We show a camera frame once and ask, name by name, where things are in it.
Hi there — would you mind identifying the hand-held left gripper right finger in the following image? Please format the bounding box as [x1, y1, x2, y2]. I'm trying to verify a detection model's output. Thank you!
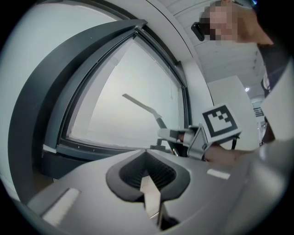
[145, 149, 253, 235]

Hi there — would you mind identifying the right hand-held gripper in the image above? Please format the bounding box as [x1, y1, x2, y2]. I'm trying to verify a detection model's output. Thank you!
[157, 103, 243, 162]

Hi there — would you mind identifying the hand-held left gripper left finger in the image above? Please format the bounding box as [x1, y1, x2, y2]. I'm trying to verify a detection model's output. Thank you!
[27, 149, 162, 235]

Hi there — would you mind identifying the white squeegee dark green handle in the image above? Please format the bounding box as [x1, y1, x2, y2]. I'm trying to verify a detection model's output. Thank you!
[122, 93, 168, 130]

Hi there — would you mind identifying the frosted window glass pane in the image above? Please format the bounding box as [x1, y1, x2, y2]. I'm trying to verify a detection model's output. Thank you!
[68, 38, 185, 150]

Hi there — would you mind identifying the person's right forearm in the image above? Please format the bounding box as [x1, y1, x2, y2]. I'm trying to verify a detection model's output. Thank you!
[205, 145, 261, 168]

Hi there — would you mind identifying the black roller blind housing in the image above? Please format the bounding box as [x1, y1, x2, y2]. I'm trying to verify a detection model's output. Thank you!
[134, 24, 187, 89]

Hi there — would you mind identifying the person's black shirt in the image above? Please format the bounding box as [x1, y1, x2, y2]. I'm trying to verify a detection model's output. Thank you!
[256, 42, 294, 98]

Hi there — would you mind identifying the person's head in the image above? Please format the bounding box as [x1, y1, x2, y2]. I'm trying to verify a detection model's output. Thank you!
[198, 0, 274, 45]

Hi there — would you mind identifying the wide frosted window pane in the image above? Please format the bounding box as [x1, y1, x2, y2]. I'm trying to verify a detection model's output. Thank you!
[0, 4, 121, 200]

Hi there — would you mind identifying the black window handle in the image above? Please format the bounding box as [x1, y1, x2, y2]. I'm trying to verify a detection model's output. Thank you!
[150, 137, 168, 151]

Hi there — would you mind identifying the black head-worn camera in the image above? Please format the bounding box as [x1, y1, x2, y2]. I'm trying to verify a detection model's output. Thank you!
[191, 22, 205, 42]

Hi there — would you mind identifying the black window frame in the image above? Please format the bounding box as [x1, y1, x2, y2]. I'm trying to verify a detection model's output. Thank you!
[8, 19, 192, 180]

